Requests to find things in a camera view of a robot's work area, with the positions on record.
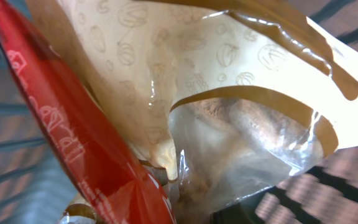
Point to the red snack stick packet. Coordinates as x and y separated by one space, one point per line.
115 187

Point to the beige dog bone treat bag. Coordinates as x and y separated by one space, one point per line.
229 97

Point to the grey plastic mesh basket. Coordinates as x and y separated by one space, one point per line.
33 188

